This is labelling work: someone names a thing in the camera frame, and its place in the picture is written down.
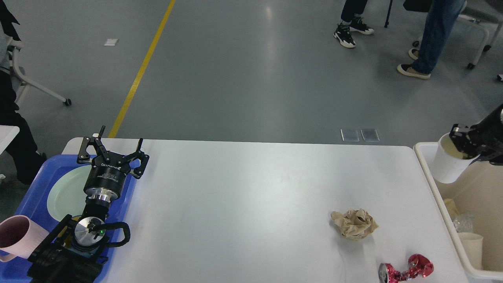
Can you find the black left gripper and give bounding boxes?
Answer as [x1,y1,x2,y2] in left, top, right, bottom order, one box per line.
[76,126,149,203]

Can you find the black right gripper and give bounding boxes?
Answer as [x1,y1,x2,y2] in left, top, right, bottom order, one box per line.
[449,105,503,165]

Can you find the white paper cup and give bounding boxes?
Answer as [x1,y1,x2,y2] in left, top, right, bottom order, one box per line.
[430,134,479,184]
[457,232,483,269]

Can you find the mint green plate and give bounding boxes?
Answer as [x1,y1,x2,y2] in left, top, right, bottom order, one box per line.
[47,165,91,222]

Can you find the brown paper bag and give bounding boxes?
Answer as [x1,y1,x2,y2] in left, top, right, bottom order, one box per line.
[443,198,460,220]

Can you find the foil sheet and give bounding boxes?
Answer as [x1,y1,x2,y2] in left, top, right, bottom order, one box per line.
[452,213,475,233]

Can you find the pink mug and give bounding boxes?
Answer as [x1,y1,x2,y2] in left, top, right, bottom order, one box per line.
[0,215,49,262]

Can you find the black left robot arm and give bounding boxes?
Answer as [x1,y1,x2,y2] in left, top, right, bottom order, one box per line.
[28,126,149,283]

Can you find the beige plastic bin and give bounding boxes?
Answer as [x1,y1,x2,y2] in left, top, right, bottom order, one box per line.
[414,142,503,283]

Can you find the person in black trousers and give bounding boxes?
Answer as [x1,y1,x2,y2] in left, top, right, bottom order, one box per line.
[0,4,48,185]

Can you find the small white side table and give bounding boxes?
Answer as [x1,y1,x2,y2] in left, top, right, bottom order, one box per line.
[0,125,20,154]

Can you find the red candy wrapper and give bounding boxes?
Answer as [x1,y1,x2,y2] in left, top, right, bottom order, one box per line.
[378,254,434,283]

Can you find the white office chair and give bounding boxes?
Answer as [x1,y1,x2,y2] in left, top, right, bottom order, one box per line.
[412,4,503,70]

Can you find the person in blue jeans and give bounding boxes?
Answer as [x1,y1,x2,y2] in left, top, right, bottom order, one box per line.
[397,0,466,79]

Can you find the crumpled brown napkin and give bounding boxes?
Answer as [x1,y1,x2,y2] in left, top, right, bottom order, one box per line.
[330,209,379,241]

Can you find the white chair at left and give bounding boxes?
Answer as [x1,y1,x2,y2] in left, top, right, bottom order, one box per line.
[1,34,72,113]

